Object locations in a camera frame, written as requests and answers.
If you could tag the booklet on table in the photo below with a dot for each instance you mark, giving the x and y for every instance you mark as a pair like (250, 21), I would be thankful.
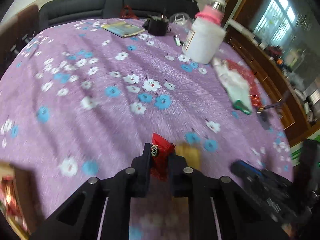
(123, 29)

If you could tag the brown armchair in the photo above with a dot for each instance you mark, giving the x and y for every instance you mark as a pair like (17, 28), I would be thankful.
(16, 33)

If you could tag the white and green glove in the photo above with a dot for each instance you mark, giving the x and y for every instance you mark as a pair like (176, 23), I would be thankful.
(235, 86)

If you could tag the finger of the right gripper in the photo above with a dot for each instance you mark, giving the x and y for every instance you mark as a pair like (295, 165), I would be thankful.
(270, 192)
(243, 169)

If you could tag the long yellow biscuit packet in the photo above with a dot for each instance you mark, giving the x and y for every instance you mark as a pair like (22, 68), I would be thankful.
(192, 154)

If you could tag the black phone stand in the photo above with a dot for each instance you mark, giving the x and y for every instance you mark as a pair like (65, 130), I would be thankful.
(264, 112)

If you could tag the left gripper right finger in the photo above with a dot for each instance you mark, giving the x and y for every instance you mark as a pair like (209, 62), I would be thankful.
(219, 209)

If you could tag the purple floral tablecloth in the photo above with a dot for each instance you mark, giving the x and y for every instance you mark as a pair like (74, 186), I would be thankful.
(80, 102)

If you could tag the wooden cabinet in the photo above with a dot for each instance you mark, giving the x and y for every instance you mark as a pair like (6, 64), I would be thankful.
(279, 40)

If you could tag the cardboard box tray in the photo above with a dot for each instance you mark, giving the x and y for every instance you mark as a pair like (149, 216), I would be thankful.
(17, 203)

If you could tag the black small box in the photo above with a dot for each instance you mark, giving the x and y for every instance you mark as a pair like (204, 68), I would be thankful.
(157, 25)

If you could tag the black sofa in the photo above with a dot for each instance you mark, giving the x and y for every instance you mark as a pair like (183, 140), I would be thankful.
(58, 12)

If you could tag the small red candy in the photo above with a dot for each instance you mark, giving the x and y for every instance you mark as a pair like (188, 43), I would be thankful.
(160, 151)

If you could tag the pink sleeved glass bottle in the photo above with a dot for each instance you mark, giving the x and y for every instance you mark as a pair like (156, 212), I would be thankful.
(213, 12)

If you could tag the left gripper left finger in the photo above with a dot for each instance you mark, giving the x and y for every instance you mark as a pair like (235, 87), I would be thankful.
(100, 209)

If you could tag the white plastic jar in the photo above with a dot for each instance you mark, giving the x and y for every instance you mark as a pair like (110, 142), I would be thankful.
(203, 40)

